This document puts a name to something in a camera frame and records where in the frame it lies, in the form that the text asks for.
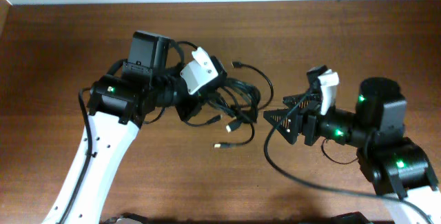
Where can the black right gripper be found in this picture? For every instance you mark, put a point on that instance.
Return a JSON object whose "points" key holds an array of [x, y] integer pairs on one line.
{"points": [[310, 127]]}

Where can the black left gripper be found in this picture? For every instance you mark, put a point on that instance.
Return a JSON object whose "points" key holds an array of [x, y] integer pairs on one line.
{"points": [[187, 109]]}

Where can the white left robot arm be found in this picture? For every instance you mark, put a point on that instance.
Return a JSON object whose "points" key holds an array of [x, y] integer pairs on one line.
{"points": [[154, 75]]}

